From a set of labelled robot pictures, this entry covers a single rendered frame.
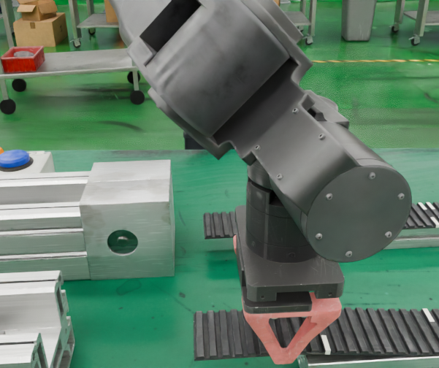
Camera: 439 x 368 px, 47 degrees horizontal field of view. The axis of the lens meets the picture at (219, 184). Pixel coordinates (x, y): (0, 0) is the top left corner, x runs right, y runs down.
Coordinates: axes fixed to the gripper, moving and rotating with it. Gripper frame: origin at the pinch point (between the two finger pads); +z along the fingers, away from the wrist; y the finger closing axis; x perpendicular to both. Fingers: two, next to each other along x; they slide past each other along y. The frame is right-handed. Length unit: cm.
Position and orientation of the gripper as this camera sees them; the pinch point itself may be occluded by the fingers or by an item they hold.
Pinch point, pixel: (278, 330)
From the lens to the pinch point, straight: 43.8
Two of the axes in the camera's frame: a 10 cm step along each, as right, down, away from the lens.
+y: 0.6, 4.8, -8.7
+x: 10.0, -0.4, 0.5
